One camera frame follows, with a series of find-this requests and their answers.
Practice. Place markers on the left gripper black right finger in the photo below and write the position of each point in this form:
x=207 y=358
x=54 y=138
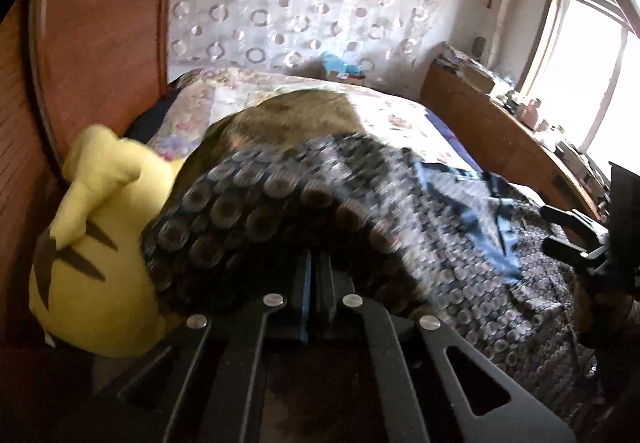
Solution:
x=329 y=284

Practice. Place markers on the bright window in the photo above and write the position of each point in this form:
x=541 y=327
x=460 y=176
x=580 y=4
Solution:
x=585 y=73

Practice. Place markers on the brown wooden wardrobe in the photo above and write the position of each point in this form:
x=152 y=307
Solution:
x=64 y=65

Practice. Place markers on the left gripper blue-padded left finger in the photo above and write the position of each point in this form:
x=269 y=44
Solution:
x=290 y=321

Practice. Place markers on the teal item behind bed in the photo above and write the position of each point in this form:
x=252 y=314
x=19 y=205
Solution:
x=335 y=67

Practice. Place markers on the olive brown pillow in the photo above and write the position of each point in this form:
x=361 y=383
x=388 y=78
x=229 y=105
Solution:
x=282 y=122

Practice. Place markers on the yellow Pikachu plush toy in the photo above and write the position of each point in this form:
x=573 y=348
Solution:
x=88 y=285

